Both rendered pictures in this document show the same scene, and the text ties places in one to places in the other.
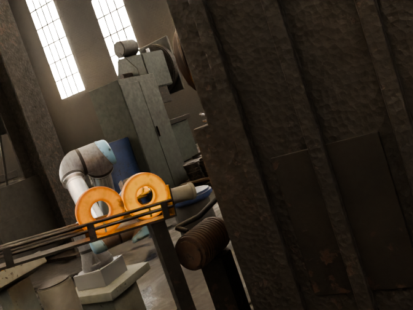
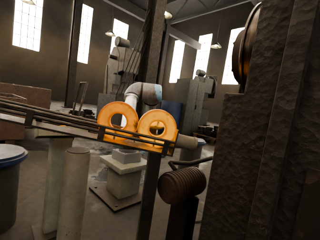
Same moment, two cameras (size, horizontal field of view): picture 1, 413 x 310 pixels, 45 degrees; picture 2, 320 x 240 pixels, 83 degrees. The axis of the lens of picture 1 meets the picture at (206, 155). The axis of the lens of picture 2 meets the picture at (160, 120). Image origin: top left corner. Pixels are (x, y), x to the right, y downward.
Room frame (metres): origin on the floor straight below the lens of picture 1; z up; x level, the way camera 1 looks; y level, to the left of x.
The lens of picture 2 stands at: (0.93, 0.04, 0.82)
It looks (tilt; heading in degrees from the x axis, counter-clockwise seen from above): 6 degrees down; 15
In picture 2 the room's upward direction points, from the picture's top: 8 degrees clockwise
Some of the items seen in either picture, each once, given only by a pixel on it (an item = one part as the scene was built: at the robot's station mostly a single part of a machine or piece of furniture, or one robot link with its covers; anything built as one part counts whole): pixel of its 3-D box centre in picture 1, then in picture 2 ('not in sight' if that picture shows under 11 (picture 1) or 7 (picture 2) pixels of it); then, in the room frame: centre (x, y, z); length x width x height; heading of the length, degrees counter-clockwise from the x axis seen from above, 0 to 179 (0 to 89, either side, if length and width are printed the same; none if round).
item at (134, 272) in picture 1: (105, 283); (125, 161); (2.30, 0.65, 0.28); 0.32 x 0.32 x 0.04; 62
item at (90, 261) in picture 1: (94, 256); (128, 145); (2.30, 0.65, 0.43); 0.15 x 0.15 x 0.10
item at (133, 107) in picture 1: (144, 142); (187, 108); (5.83, 0.65, 0.75); 0.70 x 0.48 x 1.50; 149
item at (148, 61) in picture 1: (156, 99); (201, 97); (10.14, 0.61, 1.36); 1.37 x 1.17 x 2.71; 49
